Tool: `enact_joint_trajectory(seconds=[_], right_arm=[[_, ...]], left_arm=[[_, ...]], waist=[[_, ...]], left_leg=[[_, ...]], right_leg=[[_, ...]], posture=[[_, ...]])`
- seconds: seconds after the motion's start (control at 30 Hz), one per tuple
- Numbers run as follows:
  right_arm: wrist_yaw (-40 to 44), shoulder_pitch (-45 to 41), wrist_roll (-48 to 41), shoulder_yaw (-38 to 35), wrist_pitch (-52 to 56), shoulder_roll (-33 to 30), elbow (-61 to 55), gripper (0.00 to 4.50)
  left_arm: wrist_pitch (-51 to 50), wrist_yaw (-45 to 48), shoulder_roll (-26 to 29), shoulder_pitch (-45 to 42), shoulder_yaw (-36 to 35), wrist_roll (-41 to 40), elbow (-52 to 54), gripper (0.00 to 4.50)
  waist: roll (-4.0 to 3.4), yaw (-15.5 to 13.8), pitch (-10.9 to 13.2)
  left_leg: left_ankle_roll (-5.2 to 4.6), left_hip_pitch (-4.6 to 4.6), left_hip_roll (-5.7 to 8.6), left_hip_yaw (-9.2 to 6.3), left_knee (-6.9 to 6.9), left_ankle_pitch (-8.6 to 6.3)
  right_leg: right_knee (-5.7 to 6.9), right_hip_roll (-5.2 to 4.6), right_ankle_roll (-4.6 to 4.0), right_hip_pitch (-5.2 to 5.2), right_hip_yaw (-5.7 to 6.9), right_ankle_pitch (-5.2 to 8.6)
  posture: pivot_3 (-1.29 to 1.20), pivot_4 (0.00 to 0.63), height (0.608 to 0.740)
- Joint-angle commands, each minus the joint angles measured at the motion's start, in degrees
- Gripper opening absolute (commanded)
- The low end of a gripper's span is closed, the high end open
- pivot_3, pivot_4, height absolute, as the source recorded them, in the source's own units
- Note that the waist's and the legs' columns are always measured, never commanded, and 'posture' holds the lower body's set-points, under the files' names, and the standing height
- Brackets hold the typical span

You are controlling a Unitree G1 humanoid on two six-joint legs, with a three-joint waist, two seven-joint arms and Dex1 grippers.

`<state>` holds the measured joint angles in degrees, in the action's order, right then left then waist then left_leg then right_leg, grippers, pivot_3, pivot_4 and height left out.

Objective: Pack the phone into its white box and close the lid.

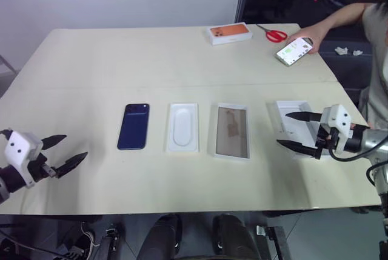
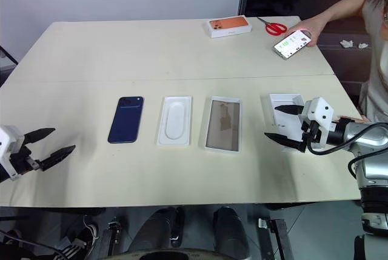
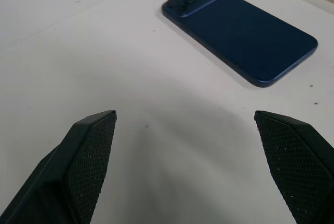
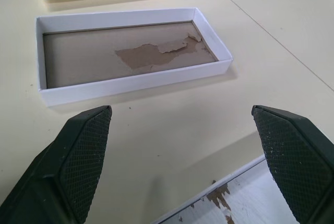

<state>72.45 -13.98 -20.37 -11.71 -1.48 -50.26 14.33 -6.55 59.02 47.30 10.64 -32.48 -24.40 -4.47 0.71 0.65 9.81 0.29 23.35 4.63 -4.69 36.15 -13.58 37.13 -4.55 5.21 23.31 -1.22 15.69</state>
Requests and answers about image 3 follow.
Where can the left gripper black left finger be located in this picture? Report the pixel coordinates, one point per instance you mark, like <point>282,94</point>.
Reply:
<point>78,161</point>

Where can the dark blue smartphone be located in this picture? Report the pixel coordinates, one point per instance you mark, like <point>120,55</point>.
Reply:
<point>235,33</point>

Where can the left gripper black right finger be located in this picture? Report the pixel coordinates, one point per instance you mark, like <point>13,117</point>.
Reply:
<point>295,156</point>

